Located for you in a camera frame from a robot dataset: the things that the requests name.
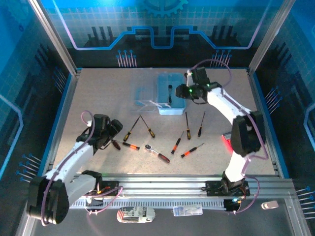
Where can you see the aluminium frame post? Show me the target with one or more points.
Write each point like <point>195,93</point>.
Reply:
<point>56,41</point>
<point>270,37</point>

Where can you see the clear blue plastic tool box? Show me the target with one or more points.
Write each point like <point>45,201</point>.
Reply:
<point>172,110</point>

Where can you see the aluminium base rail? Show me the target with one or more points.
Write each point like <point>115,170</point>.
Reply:
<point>160,186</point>

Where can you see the black orange screwdriver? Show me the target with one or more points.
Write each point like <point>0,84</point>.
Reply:
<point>133,147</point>
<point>188,153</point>
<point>175,147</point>

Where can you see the black yellow screwdriver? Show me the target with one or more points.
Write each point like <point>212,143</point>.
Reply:
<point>127,136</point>
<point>188,134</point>
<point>199,131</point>
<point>151,134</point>

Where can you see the black controller board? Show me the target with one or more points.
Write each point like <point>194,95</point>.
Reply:
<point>94,202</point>
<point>230,205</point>

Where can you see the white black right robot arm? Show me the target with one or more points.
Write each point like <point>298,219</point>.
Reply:
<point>221,100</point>

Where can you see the black white printed sticker tag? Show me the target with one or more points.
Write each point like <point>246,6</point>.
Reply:
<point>135,214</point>

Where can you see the clear blue label card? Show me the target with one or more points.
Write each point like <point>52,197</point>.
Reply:
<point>188,210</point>

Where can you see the small white plastic piece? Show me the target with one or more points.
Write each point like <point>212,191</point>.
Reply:
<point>270,204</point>

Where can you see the aluminium side rail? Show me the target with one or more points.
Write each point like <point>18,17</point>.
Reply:
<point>71,98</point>
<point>257,98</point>

